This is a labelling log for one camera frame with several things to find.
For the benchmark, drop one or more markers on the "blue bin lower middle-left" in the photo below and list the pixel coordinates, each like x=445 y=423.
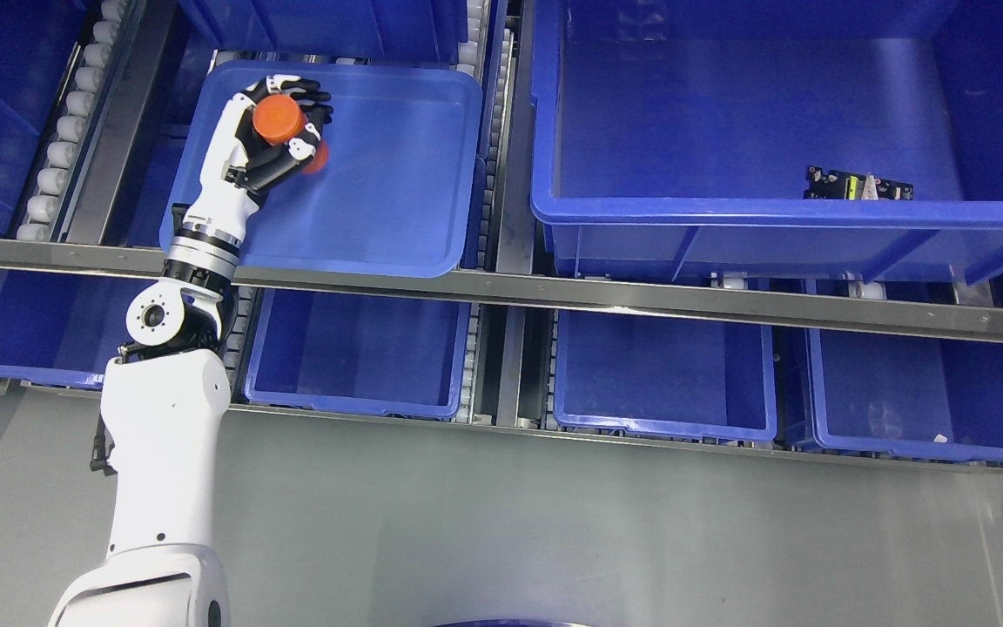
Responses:
x=358 y=355

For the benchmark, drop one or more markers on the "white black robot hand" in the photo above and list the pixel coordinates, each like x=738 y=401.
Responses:
x=230 y=189

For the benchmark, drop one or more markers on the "blue bin lower right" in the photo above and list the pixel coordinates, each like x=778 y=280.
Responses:
x=908 y=397

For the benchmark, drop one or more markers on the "metal shelf rack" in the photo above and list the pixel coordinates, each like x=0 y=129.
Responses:
x=96 y=203

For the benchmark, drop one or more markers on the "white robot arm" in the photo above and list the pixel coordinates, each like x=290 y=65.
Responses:
x=160 y=567

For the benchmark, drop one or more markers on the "large blue plastic bin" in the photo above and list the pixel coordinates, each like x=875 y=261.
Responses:
x=672 y=138

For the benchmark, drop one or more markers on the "black circuit board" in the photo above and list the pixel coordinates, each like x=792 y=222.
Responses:
x=835 y=184

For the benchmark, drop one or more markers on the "orange cylindrical capacitor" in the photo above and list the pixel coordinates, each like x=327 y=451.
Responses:
x=280 y=117

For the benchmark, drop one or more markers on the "blue bin lower left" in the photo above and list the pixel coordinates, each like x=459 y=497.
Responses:
x=40 y=326

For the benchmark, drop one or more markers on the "blue bin top centre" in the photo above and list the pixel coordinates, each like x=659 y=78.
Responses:
x=412 y=31

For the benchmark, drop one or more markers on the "shallow blue plastic tray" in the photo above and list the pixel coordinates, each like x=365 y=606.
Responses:
x=395 y=196

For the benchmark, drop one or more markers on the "blue bin lower middle-right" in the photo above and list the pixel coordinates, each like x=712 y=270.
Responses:
x=676 y=378

